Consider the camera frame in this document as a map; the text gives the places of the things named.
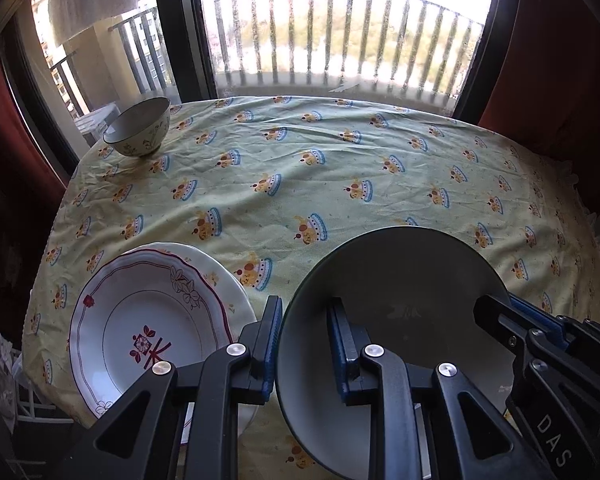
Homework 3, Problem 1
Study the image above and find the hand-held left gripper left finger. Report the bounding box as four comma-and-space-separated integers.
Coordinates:
60, 296, 285, 480

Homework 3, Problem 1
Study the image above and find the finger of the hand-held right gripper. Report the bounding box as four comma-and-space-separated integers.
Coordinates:
472, 294, 547, 362
509, 293, 600, 361

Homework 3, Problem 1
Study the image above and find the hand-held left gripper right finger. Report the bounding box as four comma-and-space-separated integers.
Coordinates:
326, 297, 556, 480

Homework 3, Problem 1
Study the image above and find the dark grey plate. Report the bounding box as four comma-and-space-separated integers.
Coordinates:
276, 226, 523, 480

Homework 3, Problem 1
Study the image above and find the white plate with red pattern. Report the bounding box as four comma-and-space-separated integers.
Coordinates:
69, 250, 233, 420

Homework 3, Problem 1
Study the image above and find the yellow printed tablecloth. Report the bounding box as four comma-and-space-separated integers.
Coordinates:
22, 95, 600, 480

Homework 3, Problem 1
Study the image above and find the floral ceramic bowl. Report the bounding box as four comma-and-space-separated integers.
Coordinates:
103, 96, 172, 157

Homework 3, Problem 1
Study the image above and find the white plastic stool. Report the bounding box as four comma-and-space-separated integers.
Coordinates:
74, 102, 119, 149

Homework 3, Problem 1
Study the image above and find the white balcony railing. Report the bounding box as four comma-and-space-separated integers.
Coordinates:
200, 0, 486, 106

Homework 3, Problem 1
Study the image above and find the grey hanging cloth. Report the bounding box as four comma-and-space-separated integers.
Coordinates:
47, 0, 154, 47

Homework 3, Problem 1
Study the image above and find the white wire rack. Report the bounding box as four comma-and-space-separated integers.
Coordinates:
0, 330, 76, 428

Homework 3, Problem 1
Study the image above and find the dark window frame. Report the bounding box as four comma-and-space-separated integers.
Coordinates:
0, 0, 526, 176

